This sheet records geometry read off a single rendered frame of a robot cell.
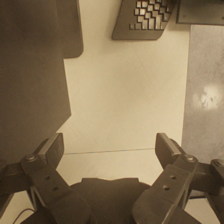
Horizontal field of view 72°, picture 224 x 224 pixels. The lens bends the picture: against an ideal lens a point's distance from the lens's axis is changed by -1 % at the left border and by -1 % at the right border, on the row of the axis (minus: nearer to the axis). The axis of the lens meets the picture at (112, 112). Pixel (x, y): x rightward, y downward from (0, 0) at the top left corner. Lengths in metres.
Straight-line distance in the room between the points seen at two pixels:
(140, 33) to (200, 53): 0.98
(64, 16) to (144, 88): 0.33
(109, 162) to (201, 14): 0.58
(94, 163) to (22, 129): 0.47
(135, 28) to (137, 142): 0.39
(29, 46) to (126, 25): 0.34
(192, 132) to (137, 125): 1.07
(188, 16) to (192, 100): 1.03
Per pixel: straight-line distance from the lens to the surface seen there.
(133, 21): 0.54
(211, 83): 1.55
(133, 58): 0.54
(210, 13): 0.58
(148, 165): 0.68
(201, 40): 1.48
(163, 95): 0.58
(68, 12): 0.56
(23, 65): 0.23
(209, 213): 1.86
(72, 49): 0.54
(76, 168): 0.69
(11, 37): 0.23
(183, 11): 0.54
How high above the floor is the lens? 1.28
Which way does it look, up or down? 72 degrees down
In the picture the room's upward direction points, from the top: 177 degrees clockwise
